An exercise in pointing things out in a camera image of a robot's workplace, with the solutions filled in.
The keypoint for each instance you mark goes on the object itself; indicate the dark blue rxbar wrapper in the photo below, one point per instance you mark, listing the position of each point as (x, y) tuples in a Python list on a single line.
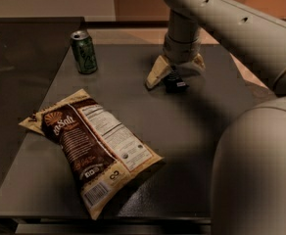
[(174, 83)]

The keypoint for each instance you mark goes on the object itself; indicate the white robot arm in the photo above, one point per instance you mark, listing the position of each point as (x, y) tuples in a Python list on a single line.
[(249, 172)]

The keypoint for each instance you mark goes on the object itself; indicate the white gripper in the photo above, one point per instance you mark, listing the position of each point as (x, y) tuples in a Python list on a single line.
[(181, 52)]

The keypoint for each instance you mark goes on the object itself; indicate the brown and cream chip bag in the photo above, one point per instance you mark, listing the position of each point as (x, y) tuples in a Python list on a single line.
[(104, 155)]

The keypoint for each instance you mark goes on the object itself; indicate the green soda can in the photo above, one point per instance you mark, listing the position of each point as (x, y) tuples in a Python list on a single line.
[(83, 52)]

